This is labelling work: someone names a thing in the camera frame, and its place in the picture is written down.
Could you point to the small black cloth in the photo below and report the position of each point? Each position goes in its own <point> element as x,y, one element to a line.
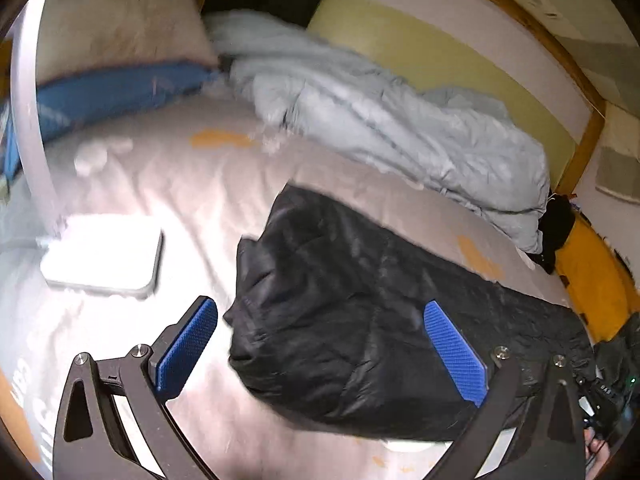
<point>555,225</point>

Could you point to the yellow pad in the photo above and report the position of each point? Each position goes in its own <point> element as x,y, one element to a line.
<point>595,280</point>

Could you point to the flat white box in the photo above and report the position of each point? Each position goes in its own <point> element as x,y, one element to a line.
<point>105,255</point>

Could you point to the black puffer jacket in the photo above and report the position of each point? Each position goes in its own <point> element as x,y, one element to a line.
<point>350,310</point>

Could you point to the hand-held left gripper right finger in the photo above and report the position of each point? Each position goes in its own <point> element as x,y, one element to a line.
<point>457,352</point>

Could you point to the white curved strip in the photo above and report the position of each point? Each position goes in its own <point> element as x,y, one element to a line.
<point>25,110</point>

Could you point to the person's right hand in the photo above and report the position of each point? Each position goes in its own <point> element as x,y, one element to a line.
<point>596,447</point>

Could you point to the blue pillow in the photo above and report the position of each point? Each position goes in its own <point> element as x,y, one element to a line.
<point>100,95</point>

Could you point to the wooden bed frame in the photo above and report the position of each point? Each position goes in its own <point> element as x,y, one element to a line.
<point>585,150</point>

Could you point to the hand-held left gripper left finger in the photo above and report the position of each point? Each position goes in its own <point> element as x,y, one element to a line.
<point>187,345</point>

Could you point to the light grey quilt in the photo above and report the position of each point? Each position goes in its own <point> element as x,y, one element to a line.
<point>375,120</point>

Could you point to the dark grey clothes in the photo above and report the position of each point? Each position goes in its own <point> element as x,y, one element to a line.
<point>622,345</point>

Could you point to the beige fluffy pillow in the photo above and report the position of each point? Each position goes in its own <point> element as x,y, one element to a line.
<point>115,25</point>

